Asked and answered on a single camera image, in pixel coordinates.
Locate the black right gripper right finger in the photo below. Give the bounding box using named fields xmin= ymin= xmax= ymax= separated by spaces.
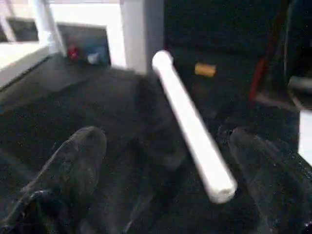
xmin=228 ymin=127 xmax=312 ymax=234

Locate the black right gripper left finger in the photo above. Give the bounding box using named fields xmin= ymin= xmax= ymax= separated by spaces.
xmin=0 ymin=126 xmax=108 ymax=234

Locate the white plastic table leg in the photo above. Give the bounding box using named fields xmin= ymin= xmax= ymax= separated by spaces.
xmin=28 ymin=0 xmax=67 ymax=55
xmin=151 ymin=50 xmax=238 ymax=204

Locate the flat white board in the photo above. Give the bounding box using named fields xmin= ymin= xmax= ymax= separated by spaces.
xmin=298 ymin=109 xmax=312 ymax=166

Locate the black work mat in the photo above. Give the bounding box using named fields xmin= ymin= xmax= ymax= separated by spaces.
xmin=0 ymin=46 xmax=312 ymax=234

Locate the small yellow tag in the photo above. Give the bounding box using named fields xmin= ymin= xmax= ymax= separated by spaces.
xmin=195 ymin=63 xmax=217 ymax=78

